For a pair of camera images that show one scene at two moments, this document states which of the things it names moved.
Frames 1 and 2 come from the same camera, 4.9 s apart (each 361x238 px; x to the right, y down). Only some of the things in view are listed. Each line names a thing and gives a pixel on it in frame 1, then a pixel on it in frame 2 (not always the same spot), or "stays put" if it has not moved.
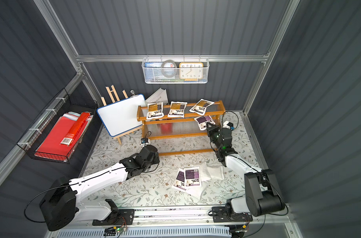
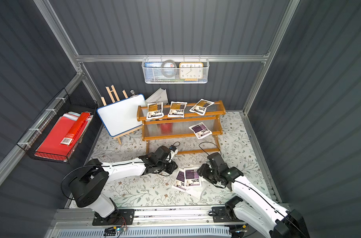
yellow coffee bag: (177, 109) stays put
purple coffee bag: (202, 121) to (200, 130)
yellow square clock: (191, 71) stays put
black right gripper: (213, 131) to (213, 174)
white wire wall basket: (175, 70) stays put
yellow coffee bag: (154, 110) stays put
